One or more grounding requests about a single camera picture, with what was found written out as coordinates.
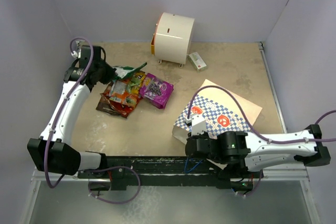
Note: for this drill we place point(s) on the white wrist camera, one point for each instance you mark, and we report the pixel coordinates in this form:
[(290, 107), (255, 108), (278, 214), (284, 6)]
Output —
[(76, 54), (197, 123)]

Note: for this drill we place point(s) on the green snack bag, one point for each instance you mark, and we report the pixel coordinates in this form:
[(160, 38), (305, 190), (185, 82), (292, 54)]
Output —
[(126, 72)]

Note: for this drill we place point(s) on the purple Lot 100 gummy bag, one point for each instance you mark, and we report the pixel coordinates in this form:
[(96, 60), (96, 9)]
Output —
[(156, 91)]

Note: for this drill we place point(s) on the blue checkered paper bag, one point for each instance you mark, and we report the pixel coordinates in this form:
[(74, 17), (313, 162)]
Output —
[(220, 112)]

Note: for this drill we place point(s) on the light green Himalaya candy packet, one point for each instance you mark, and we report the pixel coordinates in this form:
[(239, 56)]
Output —
[(134, 85)]

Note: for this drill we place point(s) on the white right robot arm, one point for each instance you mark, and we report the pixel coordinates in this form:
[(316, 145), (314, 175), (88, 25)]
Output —
[(239, 154)]

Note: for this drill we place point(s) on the yellow M&M candy bag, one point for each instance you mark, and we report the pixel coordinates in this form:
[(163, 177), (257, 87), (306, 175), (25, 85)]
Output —
[(141, 75)]

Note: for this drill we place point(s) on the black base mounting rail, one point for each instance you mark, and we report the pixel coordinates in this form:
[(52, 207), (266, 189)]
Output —
[(123, 171)]

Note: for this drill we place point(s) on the brown Kettle chips bag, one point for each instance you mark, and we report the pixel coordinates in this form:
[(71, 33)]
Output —
[(110, 108)]

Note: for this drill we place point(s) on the red Doritos chips bag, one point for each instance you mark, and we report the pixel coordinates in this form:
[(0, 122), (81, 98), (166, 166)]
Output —
[(118, 104)]

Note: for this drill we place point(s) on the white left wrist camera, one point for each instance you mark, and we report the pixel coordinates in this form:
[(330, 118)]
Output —
[(76, 54)]

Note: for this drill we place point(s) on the white round cabinet orange front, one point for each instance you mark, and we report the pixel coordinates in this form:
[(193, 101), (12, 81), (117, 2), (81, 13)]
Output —
[(172, 38)]

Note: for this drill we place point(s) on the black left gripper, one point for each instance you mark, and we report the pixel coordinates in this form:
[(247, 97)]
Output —
[(110, 75)]

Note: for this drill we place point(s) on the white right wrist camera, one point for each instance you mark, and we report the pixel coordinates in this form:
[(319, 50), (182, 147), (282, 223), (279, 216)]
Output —
[(197, 123)]

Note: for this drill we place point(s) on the small green white box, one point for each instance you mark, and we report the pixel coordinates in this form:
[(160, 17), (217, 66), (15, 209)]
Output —
[(197, 61)]

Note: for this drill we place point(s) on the aluminium frame rail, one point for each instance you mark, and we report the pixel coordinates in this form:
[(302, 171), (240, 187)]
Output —
[(40, 176)]

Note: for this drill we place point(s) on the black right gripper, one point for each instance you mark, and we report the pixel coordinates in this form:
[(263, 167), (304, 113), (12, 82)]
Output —
[(203, 134)]

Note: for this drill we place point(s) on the orange candy bag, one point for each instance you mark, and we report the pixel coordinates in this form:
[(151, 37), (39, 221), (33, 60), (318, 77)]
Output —
[(116, 92)]

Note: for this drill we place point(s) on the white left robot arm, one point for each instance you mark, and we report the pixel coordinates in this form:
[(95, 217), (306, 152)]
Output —
[(52, 149)]

